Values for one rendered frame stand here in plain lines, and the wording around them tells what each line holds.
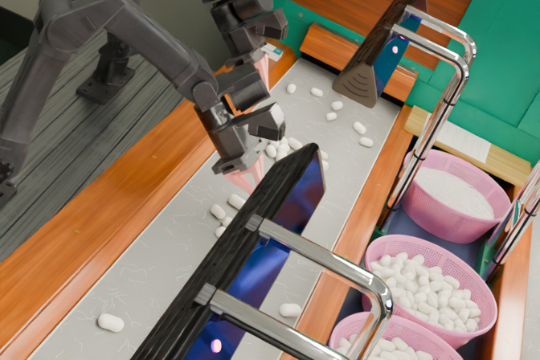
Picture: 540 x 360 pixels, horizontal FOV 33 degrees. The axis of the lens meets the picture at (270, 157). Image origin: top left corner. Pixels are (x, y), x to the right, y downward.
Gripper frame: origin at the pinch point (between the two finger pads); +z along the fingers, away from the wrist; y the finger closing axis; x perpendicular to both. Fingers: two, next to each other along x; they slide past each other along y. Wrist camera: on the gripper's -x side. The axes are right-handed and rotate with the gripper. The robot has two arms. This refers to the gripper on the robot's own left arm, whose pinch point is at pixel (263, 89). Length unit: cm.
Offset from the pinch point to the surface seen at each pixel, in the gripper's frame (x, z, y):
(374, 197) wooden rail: -13.2, 28.9, -3.5
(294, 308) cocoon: -10, 26, -50
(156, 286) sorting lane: 5, 11, -59
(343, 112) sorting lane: -1.3, 19.1, 33.2
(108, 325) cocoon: 5, 9, -73
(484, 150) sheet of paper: -27, 43, 43
